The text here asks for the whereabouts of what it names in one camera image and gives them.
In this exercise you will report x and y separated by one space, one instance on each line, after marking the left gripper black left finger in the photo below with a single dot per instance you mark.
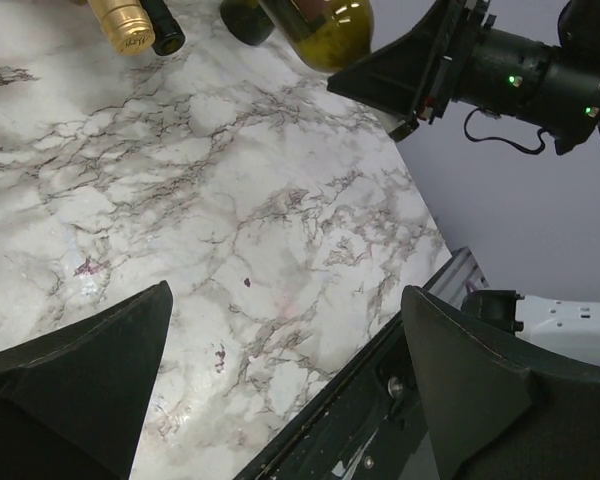
73 402

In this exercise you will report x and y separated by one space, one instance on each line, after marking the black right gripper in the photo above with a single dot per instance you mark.
418 72

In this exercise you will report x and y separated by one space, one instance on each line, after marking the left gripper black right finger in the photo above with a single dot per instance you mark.
498 407

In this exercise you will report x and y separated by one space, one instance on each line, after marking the green bottle silver foil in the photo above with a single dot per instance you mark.
326 35

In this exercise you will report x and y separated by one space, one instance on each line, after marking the dark bottle black neck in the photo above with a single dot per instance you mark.
169 37
246 20

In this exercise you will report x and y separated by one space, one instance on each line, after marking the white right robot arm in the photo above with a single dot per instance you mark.
556 88

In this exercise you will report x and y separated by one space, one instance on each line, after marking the red bottle gold foil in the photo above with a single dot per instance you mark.
125 24

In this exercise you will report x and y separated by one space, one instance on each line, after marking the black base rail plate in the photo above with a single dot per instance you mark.
366 423

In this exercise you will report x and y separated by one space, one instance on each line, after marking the aluminium extrusion rail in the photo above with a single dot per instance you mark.
457 278

